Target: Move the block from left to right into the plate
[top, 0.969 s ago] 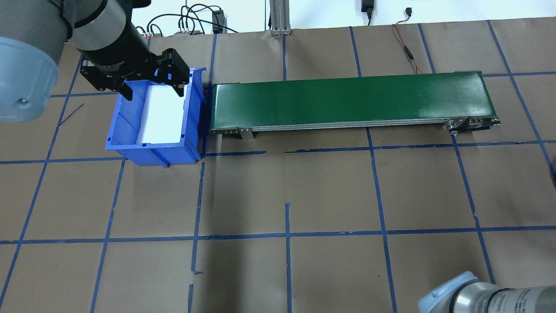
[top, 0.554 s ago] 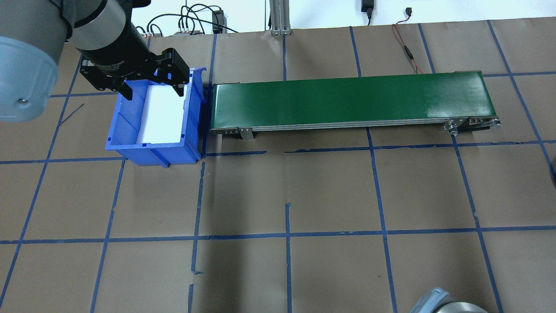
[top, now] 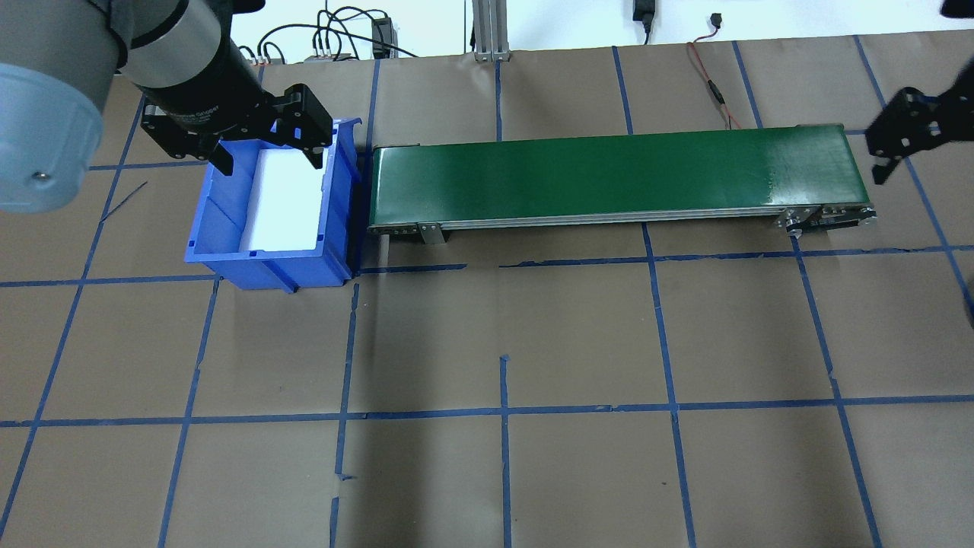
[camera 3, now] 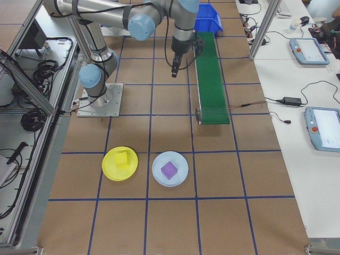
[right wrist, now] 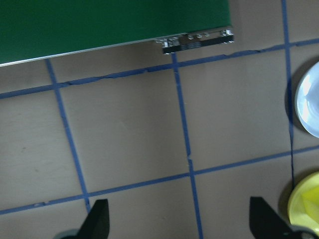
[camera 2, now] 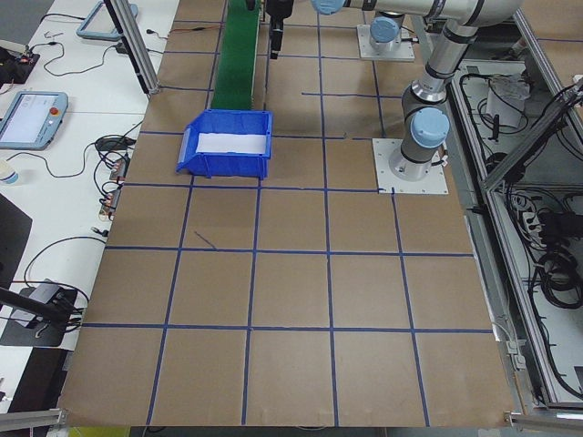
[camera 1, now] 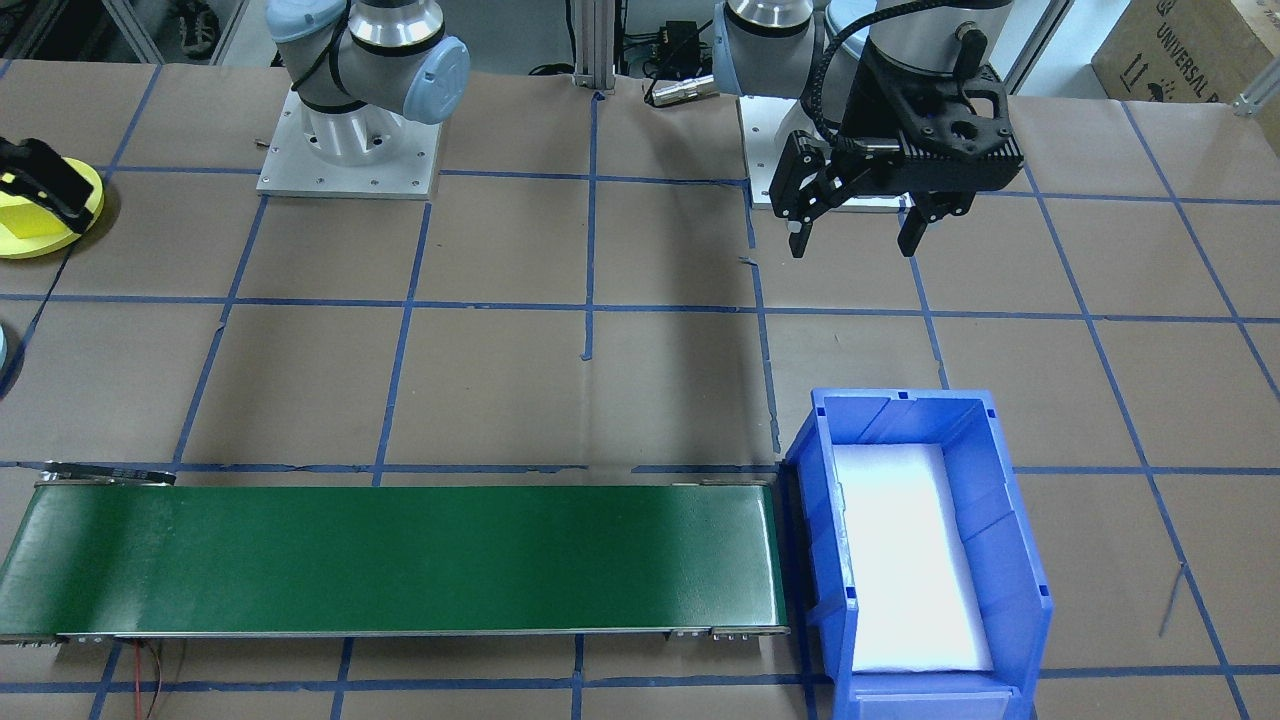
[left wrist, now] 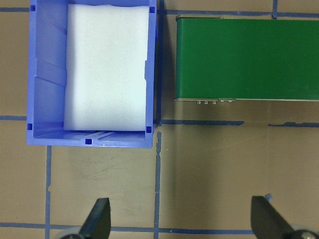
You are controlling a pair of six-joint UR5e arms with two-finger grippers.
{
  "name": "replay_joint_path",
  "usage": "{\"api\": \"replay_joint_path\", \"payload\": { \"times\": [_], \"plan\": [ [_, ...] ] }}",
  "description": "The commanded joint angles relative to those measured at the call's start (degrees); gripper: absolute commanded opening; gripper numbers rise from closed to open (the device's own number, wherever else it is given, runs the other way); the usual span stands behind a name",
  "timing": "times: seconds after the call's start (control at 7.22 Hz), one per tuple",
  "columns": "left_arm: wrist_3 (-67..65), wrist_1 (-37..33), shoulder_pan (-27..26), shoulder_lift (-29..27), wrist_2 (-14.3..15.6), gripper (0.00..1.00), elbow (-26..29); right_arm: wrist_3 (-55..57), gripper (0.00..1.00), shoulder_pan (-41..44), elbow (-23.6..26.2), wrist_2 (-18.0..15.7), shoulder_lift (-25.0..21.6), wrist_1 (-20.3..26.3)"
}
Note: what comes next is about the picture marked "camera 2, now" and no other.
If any green conveyor belt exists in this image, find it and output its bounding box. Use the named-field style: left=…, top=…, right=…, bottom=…
left=208, top=0, right=264, bottom=112

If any blue plastic storage bin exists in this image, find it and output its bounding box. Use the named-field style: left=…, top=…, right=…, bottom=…
left=175, top=109, right=274, bottom=179

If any light blue teach pendant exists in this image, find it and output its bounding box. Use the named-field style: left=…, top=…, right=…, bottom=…
left=76, top=0, right=139, bottom=42
left=0, top=90, right=69, bottom=151

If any white desk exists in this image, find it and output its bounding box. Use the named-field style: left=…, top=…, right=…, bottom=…
left=0, top=0, right=183, bottom=413

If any white paper bag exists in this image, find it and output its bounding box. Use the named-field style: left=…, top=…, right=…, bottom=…
left=486, top=75, right=530, bottom=129

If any white paper cup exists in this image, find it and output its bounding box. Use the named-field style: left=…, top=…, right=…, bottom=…
left=0, top=158, right=22, bottom=187

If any black monitor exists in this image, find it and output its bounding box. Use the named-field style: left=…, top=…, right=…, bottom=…
left=0, top=193, right=34, bottom=292

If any black stand base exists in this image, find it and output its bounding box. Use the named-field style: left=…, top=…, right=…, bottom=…
left=0, top=284, right=79, bottom=350

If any aluminium corner bar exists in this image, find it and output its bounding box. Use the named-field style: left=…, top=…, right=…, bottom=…
left=0, top=407, right=69, bottom=428
left=503, top=409, right=583, bottom=429

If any aluminium profile post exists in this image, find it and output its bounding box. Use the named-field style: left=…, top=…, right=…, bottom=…
left=103, top=0, right=161, bottom=96

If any small circuit board with wires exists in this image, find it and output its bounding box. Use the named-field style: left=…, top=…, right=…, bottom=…
left=98, top=152, right=131, bottom=222

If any V-shaped metal bar frame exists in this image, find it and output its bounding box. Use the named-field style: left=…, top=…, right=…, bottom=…
left=448, top=8, right=583, bottom=418

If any black cable coil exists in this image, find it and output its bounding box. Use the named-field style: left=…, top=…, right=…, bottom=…
left=527, top=248, right=583, bottom=310

